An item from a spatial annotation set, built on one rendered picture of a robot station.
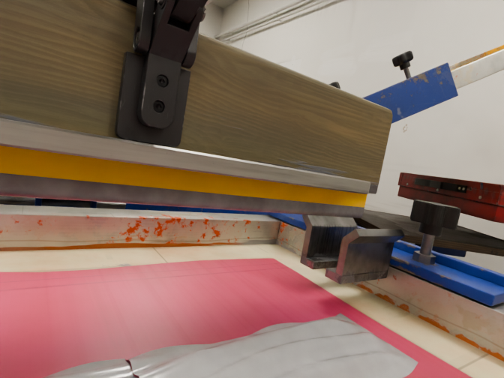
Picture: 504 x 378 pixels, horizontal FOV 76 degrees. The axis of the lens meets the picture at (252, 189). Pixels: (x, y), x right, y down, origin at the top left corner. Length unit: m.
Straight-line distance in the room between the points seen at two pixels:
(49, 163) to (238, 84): 0.11
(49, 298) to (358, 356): 0.21
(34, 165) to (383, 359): 0.23
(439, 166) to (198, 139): 2.15
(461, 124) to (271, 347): 2.13
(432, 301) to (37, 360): 0.30
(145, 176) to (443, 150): 2.17
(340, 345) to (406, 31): 2.54
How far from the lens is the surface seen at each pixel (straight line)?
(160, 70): 0.17
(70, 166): 0.18
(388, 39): 2.75
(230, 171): 0.18
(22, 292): 0.29
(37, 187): 0.18
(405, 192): 1.28
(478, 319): 0.34
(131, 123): 0.17
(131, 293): 0.28
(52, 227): 0.37
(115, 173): 0.19
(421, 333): 0.33
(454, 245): 0.94
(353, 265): 0.32
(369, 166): 0.29
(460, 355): 0.32
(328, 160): 0.25
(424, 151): 2.35
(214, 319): 0.26
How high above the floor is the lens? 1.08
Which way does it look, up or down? 6 degrees down
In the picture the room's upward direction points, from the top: 9 degrees clockwise
